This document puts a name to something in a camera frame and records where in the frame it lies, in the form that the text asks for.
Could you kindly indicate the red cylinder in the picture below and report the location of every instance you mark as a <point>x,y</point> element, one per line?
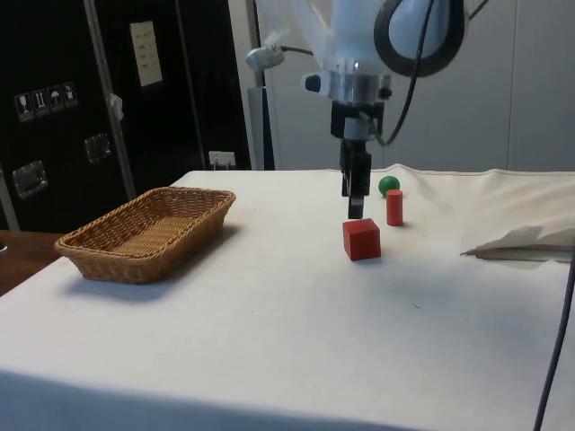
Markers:
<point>394,208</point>

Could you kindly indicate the wicker basket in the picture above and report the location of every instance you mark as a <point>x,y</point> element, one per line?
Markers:
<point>148,242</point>

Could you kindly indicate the black cabinet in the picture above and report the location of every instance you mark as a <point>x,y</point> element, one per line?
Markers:
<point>54,134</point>

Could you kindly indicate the silver lamp head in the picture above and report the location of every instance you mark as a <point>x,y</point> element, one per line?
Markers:
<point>265,56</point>

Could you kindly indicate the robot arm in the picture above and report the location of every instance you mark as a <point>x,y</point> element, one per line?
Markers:
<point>355,36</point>

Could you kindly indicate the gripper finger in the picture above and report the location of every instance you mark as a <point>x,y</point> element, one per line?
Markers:
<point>345,170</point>
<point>360,175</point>

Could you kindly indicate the pale lockers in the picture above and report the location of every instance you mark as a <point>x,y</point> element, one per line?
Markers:
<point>494,112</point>

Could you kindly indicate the red cube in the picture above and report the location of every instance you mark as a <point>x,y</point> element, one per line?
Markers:
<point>361,240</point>

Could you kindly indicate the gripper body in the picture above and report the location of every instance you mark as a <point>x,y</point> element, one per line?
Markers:
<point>338,121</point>

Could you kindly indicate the green ball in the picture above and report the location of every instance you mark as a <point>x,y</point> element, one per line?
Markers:
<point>387,183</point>

